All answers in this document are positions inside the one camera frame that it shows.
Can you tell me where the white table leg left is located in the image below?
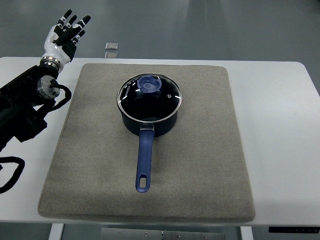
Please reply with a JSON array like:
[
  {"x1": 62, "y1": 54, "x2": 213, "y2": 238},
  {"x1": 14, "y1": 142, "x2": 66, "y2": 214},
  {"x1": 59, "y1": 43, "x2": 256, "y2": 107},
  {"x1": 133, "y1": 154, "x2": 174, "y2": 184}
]
[{"x1": 48, "y1": 223, "x2": 64, "y2": 240}]

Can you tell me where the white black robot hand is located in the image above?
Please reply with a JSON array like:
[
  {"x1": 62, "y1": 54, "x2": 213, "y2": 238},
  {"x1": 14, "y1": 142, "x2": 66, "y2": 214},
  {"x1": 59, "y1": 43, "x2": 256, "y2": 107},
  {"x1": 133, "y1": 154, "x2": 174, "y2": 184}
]
[{"x1": 43, "y1": 9, "x2": 91, "y2": 65}]

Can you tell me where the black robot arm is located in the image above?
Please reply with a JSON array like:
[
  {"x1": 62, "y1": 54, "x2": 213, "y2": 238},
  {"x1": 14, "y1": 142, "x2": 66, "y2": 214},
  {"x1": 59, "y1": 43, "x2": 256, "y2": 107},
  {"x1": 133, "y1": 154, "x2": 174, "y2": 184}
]
[{"x1": 0, "y1": 56, "x2": 72, "y2": 149}]

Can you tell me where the black braided cable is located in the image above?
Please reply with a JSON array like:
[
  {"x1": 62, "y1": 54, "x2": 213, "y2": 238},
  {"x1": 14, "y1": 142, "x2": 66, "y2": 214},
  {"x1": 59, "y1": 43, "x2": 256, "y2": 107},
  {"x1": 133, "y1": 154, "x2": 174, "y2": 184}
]
[{"x1": 0, "y1": 156, "x2": 26, "y2": 194}]

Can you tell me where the white table leg right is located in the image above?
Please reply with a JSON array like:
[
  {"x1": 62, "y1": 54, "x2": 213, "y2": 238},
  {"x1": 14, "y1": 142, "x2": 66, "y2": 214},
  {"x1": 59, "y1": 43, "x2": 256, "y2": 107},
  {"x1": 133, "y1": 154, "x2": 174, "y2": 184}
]
[{"x1": 240, "y1": 226, "x2": 254, "y2": 240}]

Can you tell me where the black desk control panel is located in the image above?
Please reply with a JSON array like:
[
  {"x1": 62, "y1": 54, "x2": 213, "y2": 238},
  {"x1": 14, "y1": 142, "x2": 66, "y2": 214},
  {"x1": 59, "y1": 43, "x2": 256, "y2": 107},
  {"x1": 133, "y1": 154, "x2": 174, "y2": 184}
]
[{"x1": 268, "y1": 226, "x2": 320, "y2": 234}]

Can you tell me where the lower metal floor plate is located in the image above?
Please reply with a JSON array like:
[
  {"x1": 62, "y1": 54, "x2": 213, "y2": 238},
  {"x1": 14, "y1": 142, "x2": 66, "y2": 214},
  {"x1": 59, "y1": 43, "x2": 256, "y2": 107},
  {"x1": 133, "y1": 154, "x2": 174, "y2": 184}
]
[{"x1": 104, "y1": 51, "x2": 118, "y2": 59}]

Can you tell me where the white table leg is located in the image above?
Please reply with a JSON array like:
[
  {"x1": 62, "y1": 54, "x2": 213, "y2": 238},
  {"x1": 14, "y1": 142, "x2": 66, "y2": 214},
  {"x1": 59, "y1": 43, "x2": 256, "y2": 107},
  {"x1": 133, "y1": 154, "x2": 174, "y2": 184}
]
[
  {"x1": 48, "y1": 223, "x2": 64, "y2": 240},
  {"x1": 240, "y1": 226, "x2": 254, "y2": 240}
]

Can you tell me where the dark saucepan blue handle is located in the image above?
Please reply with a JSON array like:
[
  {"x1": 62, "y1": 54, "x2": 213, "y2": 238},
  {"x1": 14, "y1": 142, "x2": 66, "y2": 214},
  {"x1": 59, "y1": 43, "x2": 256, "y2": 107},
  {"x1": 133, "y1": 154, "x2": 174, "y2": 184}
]
[{"x1": 117, "y1": 104, "x2": 178, "y2": 193}]

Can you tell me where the upper metal floor plate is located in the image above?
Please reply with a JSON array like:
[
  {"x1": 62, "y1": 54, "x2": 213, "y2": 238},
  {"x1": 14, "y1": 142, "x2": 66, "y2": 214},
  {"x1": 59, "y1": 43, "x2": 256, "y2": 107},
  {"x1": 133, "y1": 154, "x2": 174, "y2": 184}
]
[{"x1": 104, "y1": 42, "x2": 119, "y2": 50}]

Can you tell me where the glass pot lid blue knob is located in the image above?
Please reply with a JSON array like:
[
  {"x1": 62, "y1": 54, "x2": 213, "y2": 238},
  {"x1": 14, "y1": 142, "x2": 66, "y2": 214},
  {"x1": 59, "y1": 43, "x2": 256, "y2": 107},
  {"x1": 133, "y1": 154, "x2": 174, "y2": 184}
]
[{"x1": 116, "y1": 73, "x2": 182, "y2": 123}]

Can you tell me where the beige fabric mat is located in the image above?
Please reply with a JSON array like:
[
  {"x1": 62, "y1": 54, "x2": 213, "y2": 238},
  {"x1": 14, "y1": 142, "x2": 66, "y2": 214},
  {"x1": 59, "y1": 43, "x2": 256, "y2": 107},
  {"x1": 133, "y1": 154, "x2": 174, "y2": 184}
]
[{"x1": 38, "y1": 63, "x2": 256, "y2": 223}]

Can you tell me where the metal floor plate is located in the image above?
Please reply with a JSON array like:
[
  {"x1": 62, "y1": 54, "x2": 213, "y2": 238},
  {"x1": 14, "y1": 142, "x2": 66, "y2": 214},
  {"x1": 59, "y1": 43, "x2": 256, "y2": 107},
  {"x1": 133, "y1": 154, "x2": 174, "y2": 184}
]
[
  {"x1": 104, "y1": 51, "x2": 118, "y2": 59},
  {"x1": 104, "y1": 42, "x2": 119, "y2": 50}
]

